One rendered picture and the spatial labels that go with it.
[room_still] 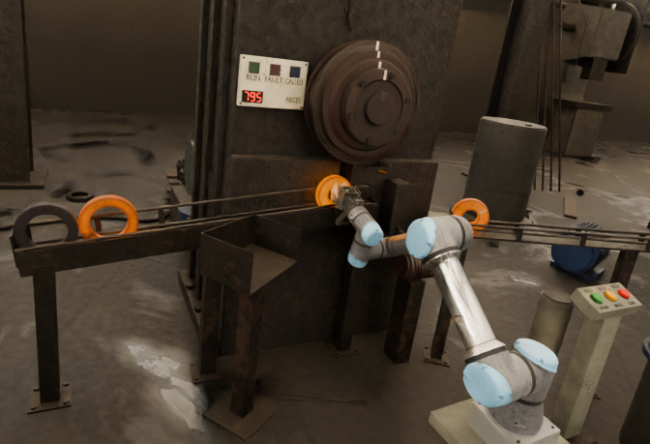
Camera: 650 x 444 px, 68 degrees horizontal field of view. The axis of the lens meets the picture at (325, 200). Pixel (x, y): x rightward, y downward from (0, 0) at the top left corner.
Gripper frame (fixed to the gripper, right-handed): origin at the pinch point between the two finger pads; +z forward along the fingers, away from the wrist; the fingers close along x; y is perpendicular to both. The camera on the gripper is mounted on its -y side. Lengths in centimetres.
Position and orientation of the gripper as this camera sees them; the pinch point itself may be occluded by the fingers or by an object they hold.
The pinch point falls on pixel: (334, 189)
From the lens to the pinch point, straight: 195.7
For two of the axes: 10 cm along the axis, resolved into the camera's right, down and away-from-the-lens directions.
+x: -9.0, 0.2, -4.3
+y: 2.2, -8.3, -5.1
